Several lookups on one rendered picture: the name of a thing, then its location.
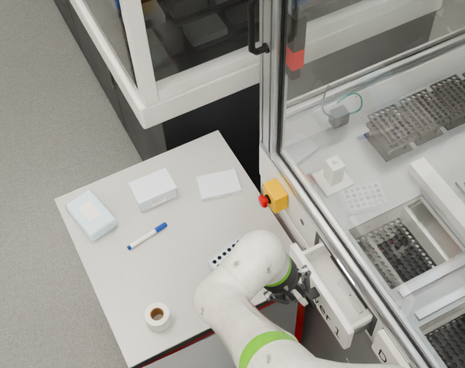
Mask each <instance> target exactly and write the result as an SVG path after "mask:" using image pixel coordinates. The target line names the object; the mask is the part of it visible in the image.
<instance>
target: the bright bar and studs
mask: <svg viewBox="0 0 465 368"><path fill-rule="evenodd" d="M337 283H338V284H339V286H340V288H341V289H342V290H343V292H344V293H345V295H346V297H347V298H348V299H349V301H350V303H351V304H352V306H354V308H355V309H356V311H357V313H358V314H359V315H360V314H361V313H362V312H363V309H362V308H361V306H360V304H359V303H358V302H357V301H356V299H355V297H354V296H353V295H352V293H351V292H350V290H349V288H348V287H347V286H346V285H345V283H344V281H343V280H342V278H341V279H339V280H338V281H337Z"/></svg>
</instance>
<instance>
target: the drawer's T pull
mask: <svg viewBox="0 0 465 368"><path fill-rule="evenodd" d="M306 293H307V296H306V297H305V298H306V300H307V301H308V302H309V304H310V306H311V308H312V309H315V308H316V307H317V306H316V303H315V302H314V301H313V299H316V298H318V297H319V296H320V294H319V293H318V290H317V289H316V287H313V288H311V289H310V290H308V291H307V290H306Z"/></svg>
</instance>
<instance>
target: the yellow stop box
mask: <svg viewBox="0 0 465 368"><path fill-rule="evenodd" d="M264 197H266V198H267V199H268V201H269V203H267V204H268V205H269V206H270V207H271V209H272V211H273V212H274V213H277V212H279V211H282V210H284V209H286V208H287V206H288V194H287V193H286V191H285V190H284V188H283V187H282V186H281V184H280V182H279V181H278V179H277V178H274V179H272V180H270V181H267V182H265V183H264Z"/></svg>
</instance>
